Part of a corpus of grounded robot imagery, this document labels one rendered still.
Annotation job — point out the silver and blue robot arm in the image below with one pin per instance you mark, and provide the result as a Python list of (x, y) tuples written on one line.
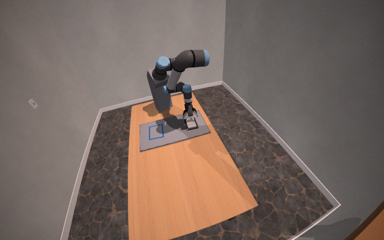
[(177, 65)]

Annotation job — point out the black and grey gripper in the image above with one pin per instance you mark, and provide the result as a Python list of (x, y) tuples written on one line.
[(185, 111)]

